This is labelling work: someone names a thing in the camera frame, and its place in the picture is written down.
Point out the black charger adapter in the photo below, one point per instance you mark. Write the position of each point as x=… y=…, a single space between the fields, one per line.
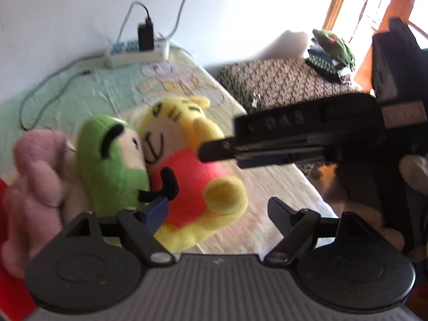
x=146 y=38

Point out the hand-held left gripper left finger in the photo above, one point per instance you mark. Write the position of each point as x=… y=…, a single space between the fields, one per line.
x=155 y=215

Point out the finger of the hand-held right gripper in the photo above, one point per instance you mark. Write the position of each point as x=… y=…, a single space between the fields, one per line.
x=217 y=147
x=267 y=163

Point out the green plush toy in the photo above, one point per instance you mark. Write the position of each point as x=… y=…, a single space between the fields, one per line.
x=110 y=174

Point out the small white object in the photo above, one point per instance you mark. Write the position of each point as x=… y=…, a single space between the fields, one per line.
x=256 y=100

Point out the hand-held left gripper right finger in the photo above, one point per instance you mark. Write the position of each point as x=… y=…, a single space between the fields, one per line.
x=279 y=212

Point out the pink plush toy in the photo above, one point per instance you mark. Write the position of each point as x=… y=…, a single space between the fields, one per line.
x=36 y=180

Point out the pale green cartoon bed sheet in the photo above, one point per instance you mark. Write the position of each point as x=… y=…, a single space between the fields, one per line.
x=100 y=83

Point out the red cardboard box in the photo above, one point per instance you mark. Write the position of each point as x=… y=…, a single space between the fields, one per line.
x=13 y=294

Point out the green folded clothes pile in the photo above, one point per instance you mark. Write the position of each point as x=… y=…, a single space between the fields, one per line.
x=331 y=45

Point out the white power strip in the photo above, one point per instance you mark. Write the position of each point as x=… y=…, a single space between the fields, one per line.
x=127 y=57

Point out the wooden window frame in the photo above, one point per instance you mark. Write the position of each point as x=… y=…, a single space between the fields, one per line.
x=336 y=3

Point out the yellow tiger plush toy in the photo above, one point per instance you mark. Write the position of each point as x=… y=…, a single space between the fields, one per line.
x=190 y=170

